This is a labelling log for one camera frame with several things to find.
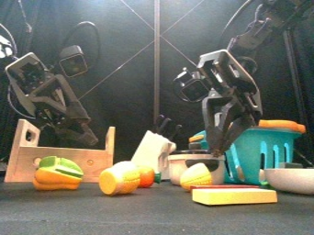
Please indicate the vertical metal frame pole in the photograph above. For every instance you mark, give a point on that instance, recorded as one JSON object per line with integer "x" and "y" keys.
{"x": 157, "y": 61}

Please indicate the white bowl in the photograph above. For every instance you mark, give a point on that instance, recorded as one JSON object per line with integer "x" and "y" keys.
{"x": 292, "y": 180}

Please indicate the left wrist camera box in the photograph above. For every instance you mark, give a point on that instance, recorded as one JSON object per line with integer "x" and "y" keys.
{"x": 74, "y": 63}

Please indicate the yellow toy corn tip piece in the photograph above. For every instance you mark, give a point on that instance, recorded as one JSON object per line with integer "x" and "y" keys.
{"x": 197, "y": 177}

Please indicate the orange toy pepper green top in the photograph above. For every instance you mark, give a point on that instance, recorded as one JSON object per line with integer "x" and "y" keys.
{"x": 57, "y": 176}

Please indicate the white toy knife block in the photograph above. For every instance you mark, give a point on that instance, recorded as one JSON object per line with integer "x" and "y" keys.
{"x": 153, "y": 151}

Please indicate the dark side frame pole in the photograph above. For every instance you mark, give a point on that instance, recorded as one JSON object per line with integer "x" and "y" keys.
{"x": 295, "y": 79}

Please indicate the white toy pot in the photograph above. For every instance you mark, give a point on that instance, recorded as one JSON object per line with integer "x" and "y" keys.
{"x": 177, "y": 170}

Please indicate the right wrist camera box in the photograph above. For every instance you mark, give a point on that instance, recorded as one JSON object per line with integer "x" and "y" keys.
{"x": 192, "y": 87}

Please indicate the orange toy carrot piece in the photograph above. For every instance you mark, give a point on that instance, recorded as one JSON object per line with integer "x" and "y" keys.
{"x": 146, "y": 176}

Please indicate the wooden crate with holes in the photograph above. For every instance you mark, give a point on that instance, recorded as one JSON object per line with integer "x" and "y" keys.
{"x": 62, "y": 159}

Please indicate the yellow rectangular block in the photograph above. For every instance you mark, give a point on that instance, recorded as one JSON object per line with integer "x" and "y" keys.
{"x": 233, "y": 196}

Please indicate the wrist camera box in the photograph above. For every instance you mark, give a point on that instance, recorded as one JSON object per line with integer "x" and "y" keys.
{"x": 74, "y": 63}
{"x": 192, "y": 87}

